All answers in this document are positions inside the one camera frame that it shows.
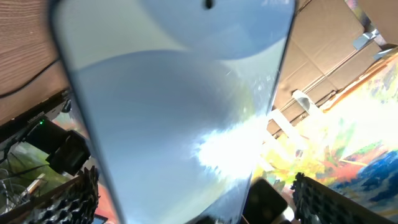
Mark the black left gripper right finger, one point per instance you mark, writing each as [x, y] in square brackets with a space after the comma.
[316, 203]

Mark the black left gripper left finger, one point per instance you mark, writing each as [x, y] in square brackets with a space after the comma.
[73, 202]

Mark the blue Galaxy smartphone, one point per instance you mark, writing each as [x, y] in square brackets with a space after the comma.
[175, 96]

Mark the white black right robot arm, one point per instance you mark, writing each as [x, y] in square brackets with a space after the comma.
[67, 150]

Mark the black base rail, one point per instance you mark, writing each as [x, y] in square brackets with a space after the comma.
[49, 108]

